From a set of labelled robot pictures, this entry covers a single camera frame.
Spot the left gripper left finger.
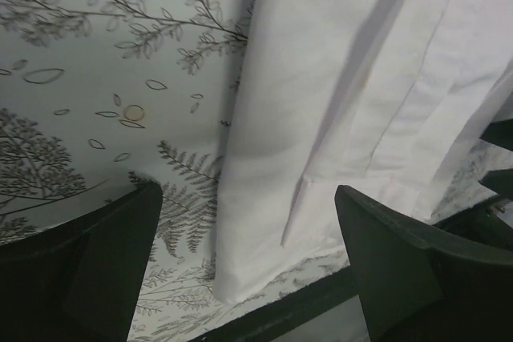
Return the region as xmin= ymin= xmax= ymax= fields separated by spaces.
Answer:
xmin=1 ymin=182 xmax=162 ymax=341

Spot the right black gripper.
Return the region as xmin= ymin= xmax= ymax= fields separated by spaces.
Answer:
xmin=480 ymin=119 xmax=512 ymax=203

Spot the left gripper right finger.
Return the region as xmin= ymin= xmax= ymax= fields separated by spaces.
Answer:
xmin=334 ymin=186 xmax=512 ymax=341

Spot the white long sleeve shirt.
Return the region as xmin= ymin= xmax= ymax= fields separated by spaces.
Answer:
xmin=213 ymin=0 xmax=512 ymax=304

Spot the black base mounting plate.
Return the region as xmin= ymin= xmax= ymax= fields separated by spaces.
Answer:
xmin=194 ymin=195 xmax=512 ymax=341

